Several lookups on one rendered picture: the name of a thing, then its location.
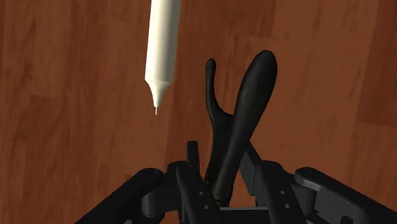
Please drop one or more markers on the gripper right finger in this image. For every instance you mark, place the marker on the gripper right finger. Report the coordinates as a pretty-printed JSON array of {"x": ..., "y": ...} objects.
[{"x": 279, "y": 189}]

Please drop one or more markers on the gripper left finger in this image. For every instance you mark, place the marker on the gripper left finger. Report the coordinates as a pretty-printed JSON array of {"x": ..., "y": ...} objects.
[{"x": 189, "y": 186}]

